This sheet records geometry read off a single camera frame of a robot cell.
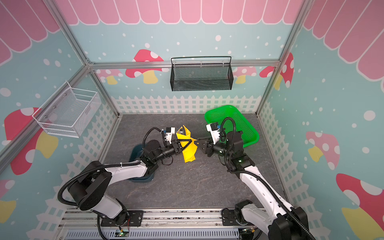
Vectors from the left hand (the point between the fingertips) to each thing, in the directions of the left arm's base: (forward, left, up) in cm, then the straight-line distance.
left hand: (192, 144), depth 76 cm
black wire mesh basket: (+45, -3, +12) cm, 47 cm away
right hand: (-1, -2, +5) cm, 6 cm away
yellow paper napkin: (-4, +1, -1) cm, 4 cm away
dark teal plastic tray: (+7, +37, -20) cm, 43 cm away
